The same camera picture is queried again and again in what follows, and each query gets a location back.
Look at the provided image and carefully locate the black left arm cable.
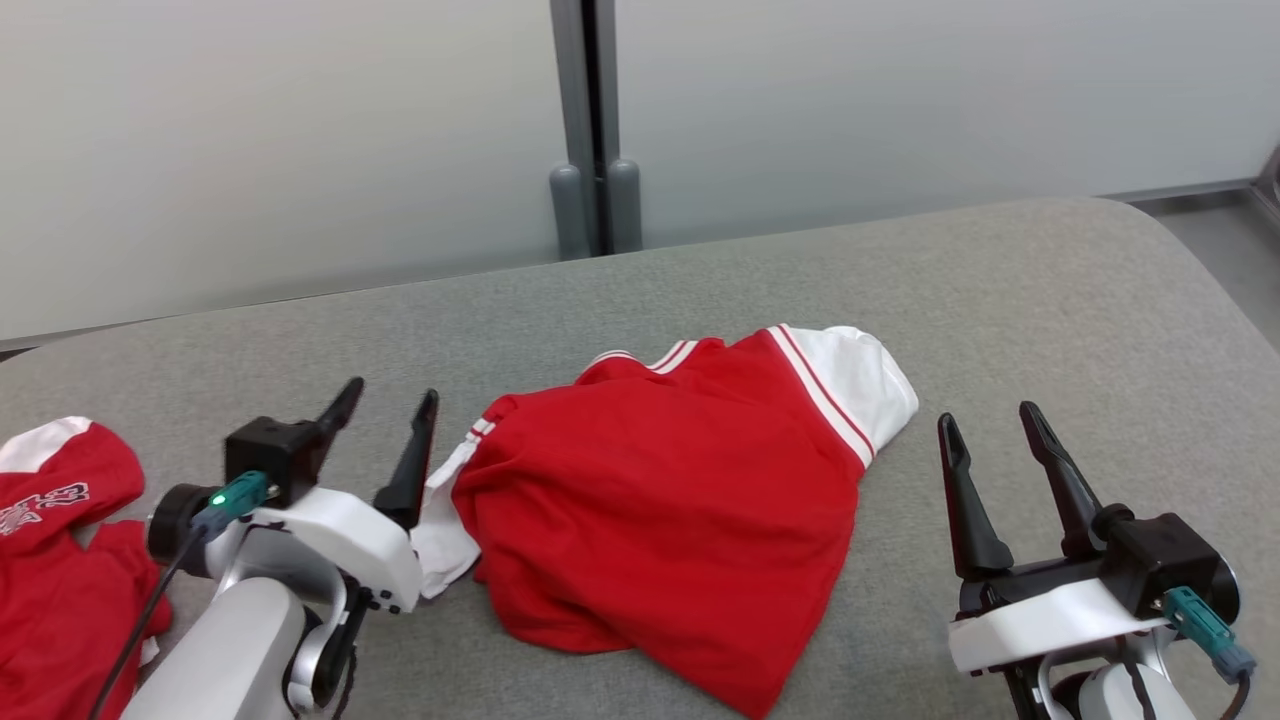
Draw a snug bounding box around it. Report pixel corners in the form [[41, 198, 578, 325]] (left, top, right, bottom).
[[88, 520, 206, 720]]

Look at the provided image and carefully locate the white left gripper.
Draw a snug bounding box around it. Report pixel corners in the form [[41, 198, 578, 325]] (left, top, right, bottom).
[[248, 377, 440, 614]]

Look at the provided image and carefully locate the teal right camera connector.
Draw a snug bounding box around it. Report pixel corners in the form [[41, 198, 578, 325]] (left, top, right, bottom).
[[1163, 587, 1258, 684]]

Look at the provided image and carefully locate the teal left camera connector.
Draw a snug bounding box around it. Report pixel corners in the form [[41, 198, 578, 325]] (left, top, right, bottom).
[[193, 471, 272, 537]]

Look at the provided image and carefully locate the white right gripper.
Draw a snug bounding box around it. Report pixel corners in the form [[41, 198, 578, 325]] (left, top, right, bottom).
[[937, 401, 1173, 677]]

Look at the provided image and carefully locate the teal camera connector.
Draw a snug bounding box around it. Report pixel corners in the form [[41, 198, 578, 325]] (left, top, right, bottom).
[[1163, 587, 1258, 684], [193, 471, 272, 537]]

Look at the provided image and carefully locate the red shirt with logo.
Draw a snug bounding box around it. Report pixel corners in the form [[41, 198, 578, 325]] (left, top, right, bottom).
[[0, 416, 173, 720]]

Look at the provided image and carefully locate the red white-sleeved t-shirt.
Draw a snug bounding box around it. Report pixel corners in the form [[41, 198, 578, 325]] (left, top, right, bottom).
[[413, 324, 919, 719]]

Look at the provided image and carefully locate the frosted white partition panel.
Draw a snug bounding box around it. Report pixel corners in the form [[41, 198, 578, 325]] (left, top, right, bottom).
[[615, 0, 1280, 251], [0, 0, 571, 341]]

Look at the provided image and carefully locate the grey partition post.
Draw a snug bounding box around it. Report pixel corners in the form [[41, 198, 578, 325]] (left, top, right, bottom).
[[548, 0, 643, 261]]

